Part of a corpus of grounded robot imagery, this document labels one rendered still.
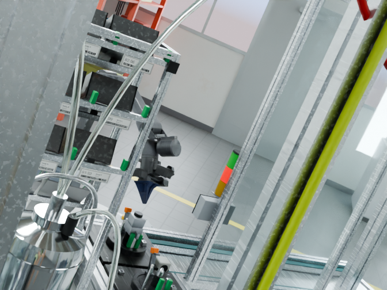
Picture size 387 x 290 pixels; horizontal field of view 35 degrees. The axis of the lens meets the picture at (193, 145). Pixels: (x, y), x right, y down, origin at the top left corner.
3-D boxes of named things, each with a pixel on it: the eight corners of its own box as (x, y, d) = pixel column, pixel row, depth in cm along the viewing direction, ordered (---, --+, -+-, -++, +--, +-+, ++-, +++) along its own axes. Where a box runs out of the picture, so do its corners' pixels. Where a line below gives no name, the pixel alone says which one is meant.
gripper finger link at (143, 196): (133, 180, 198) (148, 180, 195) (139, 182, 201) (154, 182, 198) (130, 201, 197) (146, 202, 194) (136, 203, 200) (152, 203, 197)
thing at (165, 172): (150, 159, 198) (167, 158, 195) (160, 162, 204) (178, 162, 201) (148, 176, 197) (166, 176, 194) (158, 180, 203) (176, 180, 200)
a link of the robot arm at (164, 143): (139, 122, 200) (169, 121, 194) (152, 123, 207) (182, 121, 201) (140, 157, 200) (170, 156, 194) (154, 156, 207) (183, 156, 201)
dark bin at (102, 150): (46, 156, 188) (52, 133, 189) (86, 167, 193) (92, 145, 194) (64, 152, 162) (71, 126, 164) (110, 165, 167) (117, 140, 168)
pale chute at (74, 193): (24, 209, 195) (27, 196, 197) (64, 218, 199) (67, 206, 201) (47, 180, 172) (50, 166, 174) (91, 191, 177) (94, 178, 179)
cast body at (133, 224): (122, 225, 203) (129, 207, 201) (133, 227, 205) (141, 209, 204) (131, 238, 196) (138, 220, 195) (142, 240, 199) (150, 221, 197)
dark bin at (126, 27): (80, 60, 180) (87, 37, 182) (121, 75, 185) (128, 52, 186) (105, 40, 155) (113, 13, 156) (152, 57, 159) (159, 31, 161)
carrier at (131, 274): (102, 269, 186) (116, 234, 183) (169, 277, 199) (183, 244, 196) (127, 319, 166) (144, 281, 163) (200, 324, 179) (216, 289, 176)
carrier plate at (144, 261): (80, 226, 207) (83, 221, 207) (142, 236, 220) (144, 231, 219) (101, 266, 188) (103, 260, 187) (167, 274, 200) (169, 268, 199)
